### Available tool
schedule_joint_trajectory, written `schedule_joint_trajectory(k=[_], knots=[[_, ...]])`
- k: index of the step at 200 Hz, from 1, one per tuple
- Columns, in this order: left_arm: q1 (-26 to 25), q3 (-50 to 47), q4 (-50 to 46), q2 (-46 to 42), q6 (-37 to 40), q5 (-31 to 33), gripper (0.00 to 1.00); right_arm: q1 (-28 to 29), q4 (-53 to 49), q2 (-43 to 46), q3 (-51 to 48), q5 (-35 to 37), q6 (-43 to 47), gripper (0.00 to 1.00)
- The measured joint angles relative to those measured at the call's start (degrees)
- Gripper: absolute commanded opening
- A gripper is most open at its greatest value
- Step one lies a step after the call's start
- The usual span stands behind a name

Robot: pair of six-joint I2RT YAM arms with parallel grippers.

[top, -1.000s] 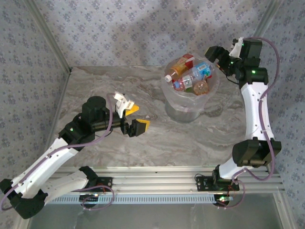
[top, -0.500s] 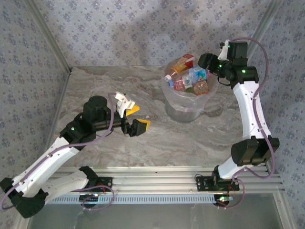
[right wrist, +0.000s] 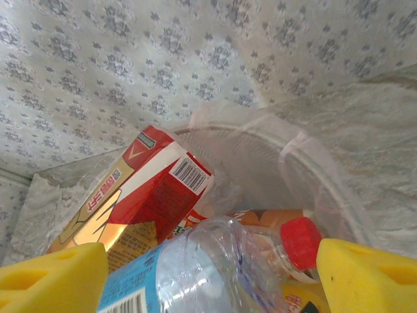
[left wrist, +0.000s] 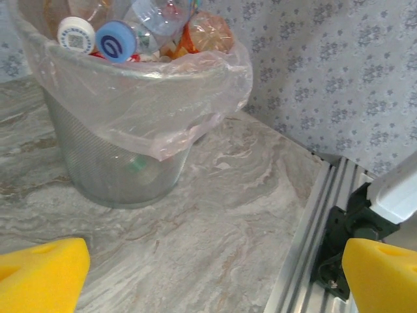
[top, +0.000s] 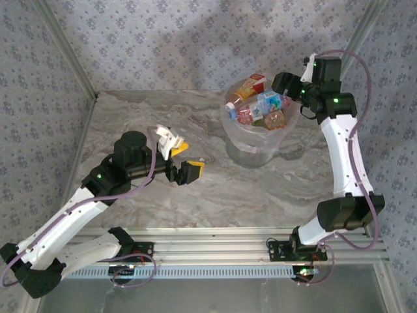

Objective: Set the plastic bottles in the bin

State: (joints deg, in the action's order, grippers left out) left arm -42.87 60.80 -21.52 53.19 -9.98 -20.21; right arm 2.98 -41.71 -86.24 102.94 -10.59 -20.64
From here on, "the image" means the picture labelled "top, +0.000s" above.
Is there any aluminium corner post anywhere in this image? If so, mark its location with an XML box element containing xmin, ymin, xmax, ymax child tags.
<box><xmin>322</xmin><ymin>0</ymin><xmax>389</xmax><ymax>98</ymax></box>
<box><xmin>32</xmin><ymin>0</ymin><xmax>100</xmax><ymax>101</ymax></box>

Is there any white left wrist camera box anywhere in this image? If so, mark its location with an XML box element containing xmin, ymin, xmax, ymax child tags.
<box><xmin>155</xmin><ymin>124</ymin><xmax>184</xmax><ymax>161</ymax></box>

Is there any grey slotted cable tray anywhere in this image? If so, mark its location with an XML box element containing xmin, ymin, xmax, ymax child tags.
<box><xmin>48</xmin><ymin>267</ymin><xmax>315</xmax><ymax>280</ymax></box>

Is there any brown drink bottle white cap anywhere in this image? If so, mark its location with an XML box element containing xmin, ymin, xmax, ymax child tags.
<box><xmin>263</xmin><ymin>110</ymin><xmax>287</xmax><ymax>132</ymax></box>

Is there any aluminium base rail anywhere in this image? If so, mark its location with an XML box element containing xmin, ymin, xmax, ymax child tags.
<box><xmin>35</xmin><ymin>226</ymin><xmax>391</xmax><ymax>265</ymax></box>

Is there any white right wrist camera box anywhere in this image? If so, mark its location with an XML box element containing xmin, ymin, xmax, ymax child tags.
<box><xmin>299</xmin><ymin>53</ymin><xmax>317</xmax><ymax>83</ymax></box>

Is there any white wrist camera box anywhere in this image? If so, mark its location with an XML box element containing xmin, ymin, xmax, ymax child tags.
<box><xmin>155</xmin><ymin>124</ymin><xmax>184</xmax><ymax>161</ymax></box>
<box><xmin>299</xmin><ymin>53</ymin><xmax>317</xmax><ymax>83</ymax></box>

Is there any controller board with led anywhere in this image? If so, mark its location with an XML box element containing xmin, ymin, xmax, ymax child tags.
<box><xmin>108</xmin><ymin>263</ymin><xmax>137</xmax><ymax>285</ymax></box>
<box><xmin>291</xmin><ymin>264</ymin><xmax>319</xmax><ymax>285</ymax></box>

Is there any grey metal lower panel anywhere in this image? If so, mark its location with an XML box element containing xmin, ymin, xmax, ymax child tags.
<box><xmin>37</xmin><ymin>279</ymin><xmax>397</xmax><ymax>313</ymax></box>

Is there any clear plastic bin liner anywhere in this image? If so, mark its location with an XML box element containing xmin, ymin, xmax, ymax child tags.
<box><xmin>220</xmin><ymin>78</ymin><xmax>300</xmax><ymax>155</ymax></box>

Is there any clear bottle blue label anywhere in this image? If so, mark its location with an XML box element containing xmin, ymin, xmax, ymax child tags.
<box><xmin>256</xmin><ymin>90</ymin><xmax>291</xmax><ymax>115</ymax></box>

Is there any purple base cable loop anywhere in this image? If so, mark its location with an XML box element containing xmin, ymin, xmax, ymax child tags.
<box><xmin>96</xmin><ymin>253</ymin><xmax>158</xmax><ymax>288</ymax></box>
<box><xmin>295</xmin><ymin>244</ymin><xmax>334</xmax><ymax>287</ymax></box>

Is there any aluminium side rail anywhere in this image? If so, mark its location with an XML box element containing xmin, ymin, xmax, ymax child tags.
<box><xmin>19</xmin><ymin>93</ymin><xmax>100</xmax><ymax>313</ymax></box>
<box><xmin>321</xmin><ymin>93</ymin><xmax>405</xmax><ymax>313</ymax></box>

